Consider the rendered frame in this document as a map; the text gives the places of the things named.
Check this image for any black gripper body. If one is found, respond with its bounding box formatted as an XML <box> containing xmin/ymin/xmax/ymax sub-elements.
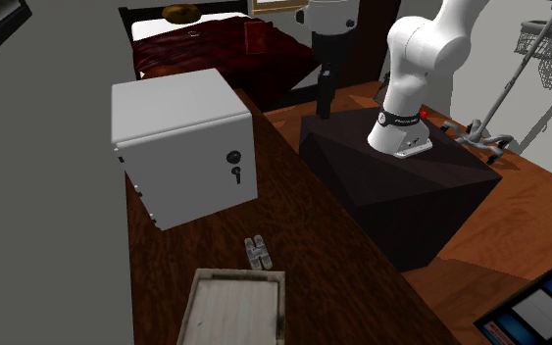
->
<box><xmin>311</xmin><ymin>30</ymin><xmax>349</xmax><ymax>69</ymax></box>

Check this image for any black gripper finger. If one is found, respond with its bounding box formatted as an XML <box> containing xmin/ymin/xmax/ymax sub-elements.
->
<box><xmin>316</xmin><ymin>66</ymin><xmax>335</xmax><ymax>121</ymax></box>

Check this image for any dark brown door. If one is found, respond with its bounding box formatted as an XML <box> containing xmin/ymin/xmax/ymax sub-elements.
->
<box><xmin>336</xmin><ymin>0</ymin><xmax>402</xmax><ymax>90</ymax></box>

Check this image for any red-brown book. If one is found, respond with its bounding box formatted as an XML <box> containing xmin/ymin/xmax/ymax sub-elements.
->
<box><xmin>243</xmin><ymin>20</ymin><xmax>268</xmax><ymax>55</ymax></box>

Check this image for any bed with dark red cover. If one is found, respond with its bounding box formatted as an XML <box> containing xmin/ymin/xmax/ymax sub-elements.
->
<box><xmin>118</xmin><ymin>3</ymin><xmax>326</xmax><ymax>114</ymax></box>

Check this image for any dark robot stand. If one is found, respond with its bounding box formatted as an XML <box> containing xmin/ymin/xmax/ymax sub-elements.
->
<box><xmin>298</xmin><ymin>106</ymin><xmax>504</xmax><ymax>274</ymax></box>

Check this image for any brown round cushion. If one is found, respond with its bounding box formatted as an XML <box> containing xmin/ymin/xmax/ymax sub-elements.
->
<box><xmin>161</xmin><ymin>3</ymin><xmax>204</xmax><ymax>25</ymax></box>

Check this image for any white metal safe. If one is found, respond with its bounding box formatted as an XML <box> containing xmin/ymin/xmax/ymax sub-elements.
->
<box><xmin>110</xmin><ymin>68</ymin><xmax>260</xmax><ymax>232</ymax></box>

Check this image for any dark wooden desk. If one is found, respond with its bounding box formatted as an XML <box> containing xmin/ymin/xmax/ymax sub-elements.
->
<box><xmin>125</xmin><ymin>87</ymin><xmax>463</xmax><ymax>345</ymax></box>

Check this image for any silver metal hinge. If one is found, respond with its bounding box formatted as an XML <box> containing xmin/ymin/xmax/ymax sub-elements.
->
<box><xmin>243</xmin><ymin>234</ymin><xmax>274</xmax><ymax>271</ymax></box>

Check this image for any white wooden tray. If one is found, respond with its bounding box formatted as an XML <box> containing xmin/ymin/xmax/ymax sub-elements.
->
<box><xmin>176</xmin><ymin>268</ymin><xmax>287</xmax><ymax>345</ymax></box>

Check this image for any blue and black box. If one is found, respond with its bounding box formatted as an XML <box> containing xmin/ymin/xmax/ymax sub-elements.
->
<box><xmin>473</xmin><ymin>262</ymin><xmax>552</xmax><ymax>345</ymax></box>

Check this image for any light framed wall picture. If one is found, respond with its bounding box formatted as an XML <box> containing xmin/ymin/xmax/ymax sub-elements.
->
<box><xmin>250</xmin><ymin>0</ymin><xmax>311</xmax><ymax>15</ymax></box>

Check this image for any grey wire basket stand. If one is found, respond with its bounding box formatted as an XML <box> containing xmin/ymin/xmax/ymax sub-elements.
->
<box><xmin>439</xmin><ymin>0</ymin><xmax>552</xmax><ymax>167</ymax></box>

